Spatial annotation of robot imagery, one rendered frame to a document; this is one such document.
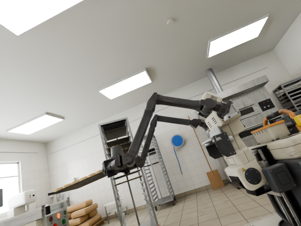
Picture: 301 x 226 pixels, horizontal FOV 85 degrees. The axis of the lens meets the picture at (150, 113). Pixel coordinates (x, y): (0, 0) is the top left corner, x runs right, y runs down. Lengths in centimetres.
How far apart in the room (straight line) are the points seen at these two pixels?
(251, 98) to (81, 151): 524
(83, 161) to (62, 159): 88
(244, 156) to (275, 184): 21
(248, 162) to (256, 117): 304
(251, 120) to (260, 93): 66
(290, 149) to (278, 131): 21
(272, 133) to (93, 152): 526
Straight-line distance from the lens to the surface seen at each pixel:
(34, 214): 139
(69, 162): 651
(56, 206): 165
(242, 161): 131
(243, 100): 436
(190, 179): 506
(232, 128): 136
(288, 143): 130
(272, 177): 129
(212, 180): 479
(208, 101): 116
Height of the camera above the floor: 89
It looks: 18 degrees up
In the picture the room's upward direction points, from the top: 19 degrees counter-clockwise
